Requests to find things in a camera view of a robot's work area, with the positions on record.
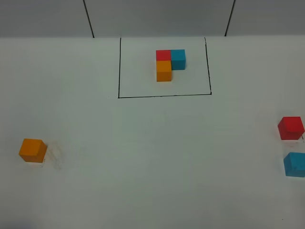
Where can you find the red template block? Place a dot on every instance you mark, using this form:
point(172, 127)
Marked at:
point(163, 55)

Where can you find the blue template block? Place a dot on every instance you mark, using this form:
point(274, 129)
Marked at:
point(178, 59)

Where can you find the orange template block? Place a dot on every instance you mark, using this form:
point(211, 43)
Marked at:
point(163, 71)

